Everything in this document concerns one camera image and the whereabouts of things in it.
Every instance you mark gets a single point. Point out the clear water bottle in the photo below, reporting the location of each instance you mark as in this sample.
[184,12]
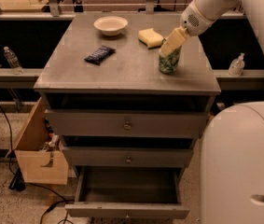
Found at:
[13,61]

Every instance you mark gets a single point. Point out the grey bottom drawer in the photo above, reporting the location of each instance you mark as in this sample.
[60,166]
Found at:
[122,192]

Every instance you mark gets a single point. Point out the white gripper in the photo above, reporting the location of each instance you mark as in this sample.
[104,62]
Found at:
[195,21]

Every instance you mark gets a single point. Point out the white bowl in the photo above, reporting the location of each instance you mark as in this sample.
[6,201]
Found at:
[111,25]

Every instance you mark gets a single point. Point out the yellow sponge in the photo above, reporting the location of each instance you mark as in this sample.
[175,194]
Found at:
[151,38]

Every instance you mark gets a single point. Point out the grey top drawer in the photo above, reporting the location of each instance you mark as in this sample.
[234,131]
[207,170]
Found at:
[118,124]

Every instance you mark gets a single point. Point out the grey drawer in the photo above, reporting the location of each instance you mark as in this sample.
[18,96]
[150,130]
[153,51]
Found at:
[118,124]
[122,192]
[127,157]

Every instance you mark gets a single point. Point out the grey drawer cabinet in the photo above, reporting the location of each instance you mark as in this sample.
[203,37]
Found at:
[127,81]

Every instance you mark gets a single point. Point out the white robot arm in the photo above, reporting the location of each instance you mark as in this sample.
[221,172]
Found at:
[232,150]

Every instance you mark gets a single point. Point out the green soda can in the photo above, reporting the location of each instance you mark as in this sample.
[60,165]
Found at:
[168,64]

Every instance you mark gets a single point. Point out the dark blue snack packet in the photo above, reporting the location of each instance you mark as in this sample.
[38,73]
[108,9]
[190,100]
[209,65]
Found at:
[99,55]

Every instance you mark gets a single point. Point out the grey middle drawer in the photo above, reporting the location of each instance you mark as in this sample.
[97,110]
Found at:
[127,157]

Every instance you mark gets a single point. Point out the wooden box with clutter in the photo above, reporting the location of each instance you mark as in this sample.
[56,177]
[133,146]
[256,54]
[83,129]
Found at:
[37,165]

